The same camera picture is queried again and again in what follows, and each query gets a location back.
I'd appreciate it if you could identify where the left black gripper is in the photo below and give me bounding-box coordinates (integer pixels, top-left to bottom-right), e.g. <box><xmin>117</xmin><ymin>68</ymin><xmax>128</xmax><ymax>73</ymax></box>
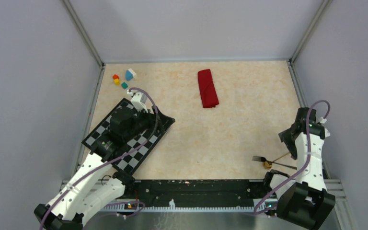
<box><xmin>124</xmin><ymin>104</ymin><xmax>175</xmax><ymax>142</ymax></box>

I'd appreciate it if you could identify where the dark metal fork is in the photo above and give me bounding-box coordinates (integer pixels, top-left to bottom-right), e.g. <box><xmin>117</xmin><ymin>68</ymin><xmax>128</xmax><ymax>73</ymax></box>
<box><xmin>252</xmin><ymin>156</ymin><xmax>297</xmax><ymax>170</ymax></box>

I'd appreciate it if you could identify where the red cloth napkin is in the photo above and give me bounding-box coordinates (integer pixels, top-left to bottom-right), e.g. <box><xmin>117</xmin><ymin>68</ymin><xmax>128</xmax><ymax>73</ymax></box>
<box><xmin>197</xmin><ymin>69</ymin><xmax>219</xmax><ymax>108</ymax></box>

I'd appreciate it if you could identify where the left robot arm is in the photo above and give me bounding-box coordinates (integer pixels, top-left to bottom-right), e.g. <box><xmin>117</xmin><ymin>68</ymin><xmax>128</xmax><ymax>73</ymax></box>
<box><xmin>34</xmin><ymin>102</ymin><xmax>175</xmax><ymax>230</ymax></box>

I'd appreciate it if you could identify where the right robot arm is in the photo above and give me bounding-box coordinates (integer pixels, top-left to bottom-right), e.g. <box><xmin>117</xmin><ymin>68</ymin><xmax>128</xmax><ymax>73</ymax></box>
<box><xmin>262</xmin><ymin>107</ymin><xmax>335</xmax><ymax>230</ymax></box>

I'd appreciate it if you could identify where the teal small cube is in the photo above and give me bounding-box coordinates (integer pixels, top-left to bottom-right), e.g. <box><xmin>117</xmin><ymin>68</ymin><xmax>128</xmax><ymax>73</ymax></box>
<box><xmin>121</xmin><ymin>82</ymin><xmax>128</xmax><ymax>89</ymax></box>

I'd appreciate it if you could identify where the black white checkerboard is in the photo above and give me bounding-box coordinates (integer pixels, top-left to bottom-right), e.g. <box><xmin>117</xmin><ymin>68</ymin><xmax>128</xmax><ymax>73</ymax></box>
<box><xmin>82</xmin><ymin>98</ymin><xmax>167</xmax><ymax>175</ymax></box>

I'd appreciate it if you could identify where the blue white block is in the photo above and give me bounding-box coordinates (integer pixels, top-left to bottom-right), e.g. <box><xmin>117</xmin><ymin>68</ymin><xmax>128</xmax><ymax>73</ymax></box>
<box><xmin>125</xmin><ymin>68</ymin><xmax>137</xmax><ymax>81</ymax></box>

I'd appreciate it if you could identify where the yellow small cube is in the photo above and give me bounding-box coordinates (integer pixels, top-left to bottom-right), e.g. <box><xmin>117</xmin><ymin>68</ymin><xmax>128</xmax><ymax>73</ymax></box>
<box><xmin>114</xmin><ymin>78</ymin><xmax>121</xmax><ymax>85</ymax></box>

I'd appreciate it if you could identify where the white toothed cable tray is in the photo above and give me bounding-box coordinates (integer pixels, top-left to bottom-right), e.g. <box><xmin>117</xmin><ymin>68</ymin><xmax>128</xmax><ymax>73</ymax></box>
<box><xmin>101</xmin><ymin>201</ymin><xmax>254</xmax><ymax>213</ymax></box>

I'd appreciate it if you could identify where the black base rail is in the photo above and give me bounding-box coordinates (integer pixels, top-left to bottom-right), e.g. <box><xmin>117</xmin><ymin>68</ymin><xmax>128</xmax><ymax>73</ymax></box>
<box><xmin>122</xmin><ymin>179</ymin><xmax>271</xmax><ymax>208</ymax></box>

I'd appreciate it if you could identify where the aluminium frame right post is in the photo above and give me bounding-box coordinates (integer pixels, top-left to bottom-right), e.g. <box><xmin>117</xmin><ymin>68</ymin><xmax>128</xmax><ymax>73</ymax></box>
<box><xmin>288</xmin><ymin>0</ymin><xmax>333</xmax><ymax>65</ymax></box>

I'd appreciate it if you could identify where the aluminium frame post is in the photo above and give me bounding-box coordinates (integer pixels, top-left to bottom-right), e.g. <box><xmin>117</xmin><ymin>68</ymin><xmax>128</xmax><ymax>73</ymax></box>
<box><xmin>61</xmin><ymin>0</ymin><xmax>104</xmax><ymax>68</ymax></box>
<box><xmin>288</xmin><ymin>0</ymin><xmax>333</xmax><ymax>65</ymax></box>

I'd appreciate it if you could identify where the aluminium frame left post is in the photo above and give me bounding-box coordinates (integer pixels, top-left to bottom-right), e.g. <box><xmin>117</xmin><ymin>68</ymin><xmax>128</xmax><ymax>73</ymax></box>
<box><xmin>61</xmin><ymin>0</ymin><xmax>104</xmax><ymax>68</ymax></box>

